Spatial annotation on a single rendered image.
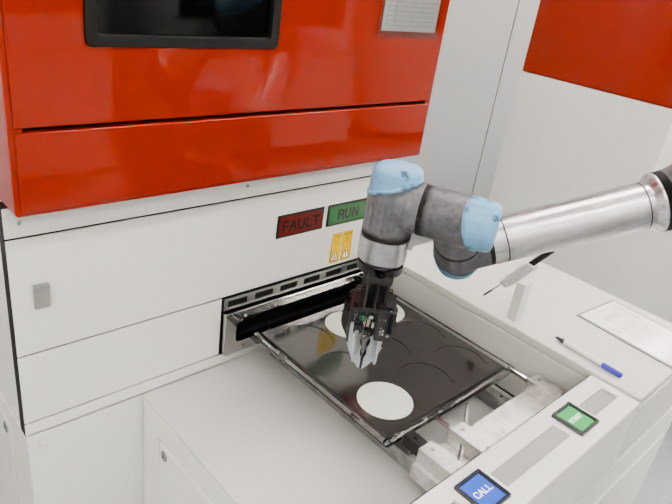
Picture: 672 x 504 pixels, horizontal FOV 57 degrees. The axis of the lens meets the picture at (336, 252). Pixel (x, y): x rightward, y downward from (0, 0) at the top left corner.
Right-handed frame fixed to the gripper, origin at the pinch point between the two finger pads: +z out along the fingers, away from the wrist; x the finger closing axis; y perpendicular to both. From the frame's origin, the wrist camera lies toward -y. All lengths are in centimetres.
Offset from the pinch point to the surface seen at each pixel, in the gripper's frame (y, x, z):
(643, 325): -28, 60, 0
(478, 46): -317, 62, -22
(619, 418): 4.3, 43.5, 1.2
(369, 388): -1.8, 2.6, 7.3
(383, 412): 4.2, 5.0, 7.3
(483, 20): -317, 61, -37
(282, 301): -21.5, -16.3, 4.0
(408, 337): -20.5, 10.4, 7.4
